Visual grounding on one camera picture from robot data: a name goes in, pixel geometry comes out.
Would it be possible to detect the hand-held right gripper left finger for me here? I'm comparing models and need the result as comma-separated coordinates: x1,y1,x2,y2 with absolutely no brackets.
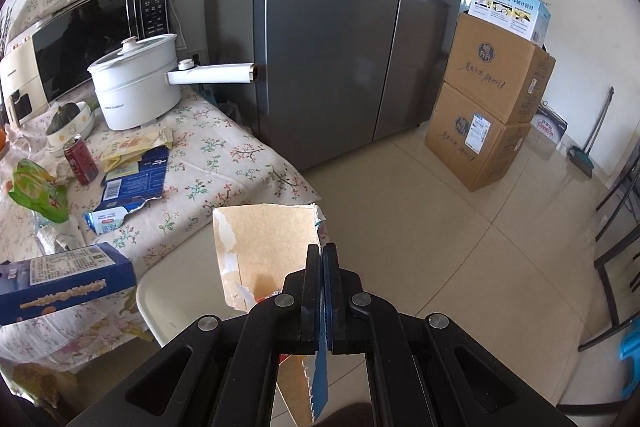
65,245,321,427

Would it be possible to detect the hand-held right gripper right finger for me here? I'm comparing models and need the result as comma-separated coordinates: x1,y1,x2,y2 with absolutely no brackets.
323,245,576,427

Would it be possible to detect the torn brown cardboard piece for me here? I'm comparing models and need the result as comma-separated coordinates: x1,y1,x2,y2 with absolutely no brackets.
212,203,331,421

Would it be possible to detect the white plastic bin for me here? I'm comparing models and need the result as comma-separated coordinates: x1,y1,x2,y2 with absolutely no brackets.
136,222,331,349

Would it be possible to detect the red drink can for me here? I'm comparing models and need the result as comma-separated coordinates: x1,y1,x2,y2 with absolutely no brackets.
62,134,100,186

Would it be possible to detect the brown fuzzy slipper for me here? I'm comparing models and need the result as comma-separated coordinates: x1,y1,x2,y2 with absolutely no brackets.
320,402,374,427

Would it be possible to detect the floral tablecloth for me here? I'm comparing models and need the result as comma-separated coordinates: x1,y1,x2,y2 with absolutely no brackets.
0,84,321,308

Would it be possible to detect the brown cardboard box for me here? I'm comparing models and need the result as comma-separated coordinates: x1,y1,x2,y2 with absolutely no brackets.
444,13,557,126
424,82,532,192

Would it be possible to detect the flattened blue carton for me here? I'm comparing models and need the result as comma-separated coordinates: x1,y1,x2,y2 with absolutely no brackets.
101,146,169,204

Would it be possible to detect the white and blue milk carton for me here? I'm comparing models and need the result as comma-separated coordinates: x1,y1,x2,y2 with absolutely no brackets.
84,205,127,236

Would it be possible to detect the pale snack packet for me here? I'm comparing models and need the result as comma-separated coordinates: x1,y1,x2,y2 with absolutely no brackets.
107,127,174,158

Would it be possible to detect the yellow snack packet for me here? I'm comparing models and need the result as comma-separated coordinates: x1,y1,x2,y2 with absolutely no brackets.
102,153,142,174

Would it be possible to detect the blue biscuit stick box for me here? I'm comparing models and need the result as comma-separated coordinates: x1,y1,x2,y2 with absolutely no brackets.
0,243,138,327

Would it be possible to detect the grey refrigerator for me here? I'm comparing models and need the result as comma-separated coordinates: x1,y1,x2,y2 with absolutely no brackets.
203,0,472,172

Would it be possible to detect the white electric pot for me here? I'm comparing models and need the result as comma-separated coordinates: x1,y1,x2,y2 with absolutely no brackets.
87,33,260,131

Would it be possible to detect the white and blue floor box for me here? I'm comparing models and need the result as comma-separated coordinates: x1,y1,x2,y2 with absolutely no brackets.
531,104,569,142

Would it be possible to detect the black metal chair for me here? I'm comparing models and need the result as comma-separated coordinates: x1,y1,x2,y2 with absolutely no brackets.
577,162,640,353

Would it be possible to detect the broom with dustpan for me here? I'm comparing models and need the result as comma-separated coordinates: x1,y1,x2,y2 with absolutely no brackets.
569,87,615,180

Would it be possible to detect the white ceramic dish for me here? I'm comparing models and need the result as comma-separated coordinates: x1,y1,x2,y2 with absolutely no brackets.
46,99,98,152

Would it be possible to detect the green snack bag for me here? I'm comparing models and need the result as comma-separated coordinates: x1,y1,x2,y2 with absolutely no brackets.
9,159,70,224

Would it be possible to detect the blue plastic stool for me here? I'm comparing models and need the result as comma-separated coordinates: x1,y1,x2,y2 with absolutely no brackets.
619,321,640,375

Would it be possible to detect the dark green squash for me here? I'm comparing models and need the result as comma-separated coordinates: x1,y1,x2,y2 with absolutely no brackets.
47,103,82,136

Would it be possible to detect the light blue printed box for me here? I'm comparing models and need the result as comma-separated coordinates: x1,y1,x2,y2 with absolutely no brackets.
467,0,552,46

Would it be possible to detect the black microwave oven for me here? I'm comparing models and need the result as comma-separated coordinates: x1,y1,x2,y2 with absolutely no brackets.
31,0,171,104

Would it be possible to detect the cream countertop appliance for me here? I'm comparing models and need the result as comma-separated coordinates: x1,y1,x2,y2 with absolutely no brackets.
0,39,51,128

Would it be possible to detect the dry twig bouquet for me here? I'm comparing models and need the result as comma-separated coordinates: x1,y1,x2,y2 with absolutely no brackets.
0,4,16,58

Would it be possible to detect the white power cable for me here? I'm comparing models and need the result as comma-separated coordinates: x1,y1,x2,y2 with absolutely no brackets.
169,0,187,48

